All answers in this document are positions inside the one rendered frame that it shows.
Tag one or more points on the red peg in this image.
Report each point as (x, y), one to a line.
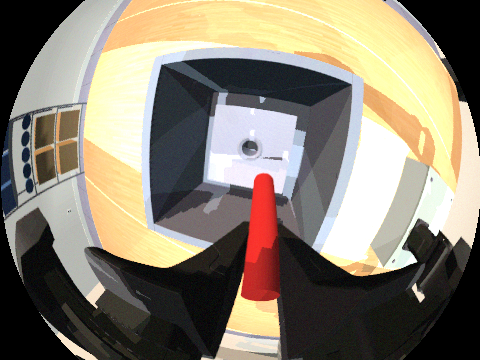
(261, 275)

